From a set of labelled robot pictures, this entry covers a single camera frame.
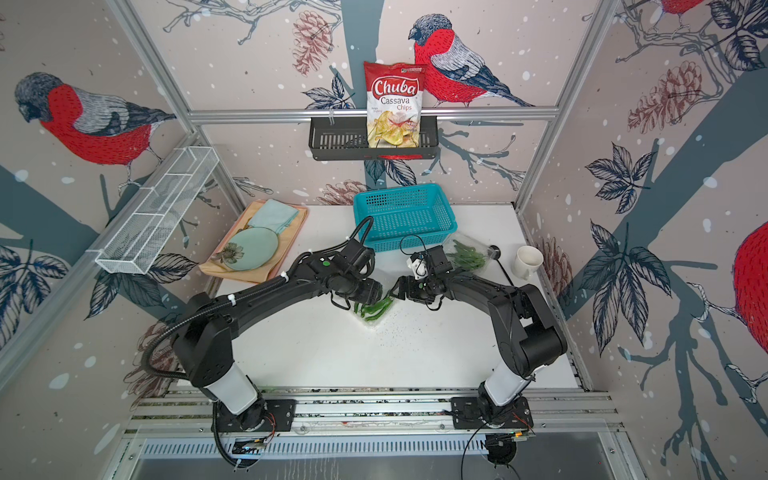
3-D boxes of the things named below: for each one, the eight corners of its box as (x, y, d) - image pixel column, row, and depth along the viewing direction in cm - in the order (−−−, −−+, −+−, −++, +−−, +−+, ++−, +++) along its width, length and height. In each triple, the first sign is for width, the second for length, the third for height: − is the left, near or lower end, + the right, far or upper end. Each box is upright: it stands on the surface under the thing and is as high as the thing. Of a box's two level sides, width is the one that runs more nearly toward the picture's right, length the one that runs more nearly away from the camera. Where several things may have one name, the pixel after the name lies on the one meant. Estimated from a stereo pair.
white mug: (522, 284, 99) (531, 270, 92) (503, 268, 103) (511, 254, 96) (537, 271, 102) (547, 257, 95) (518, 256, 106) (526, 242, 99)
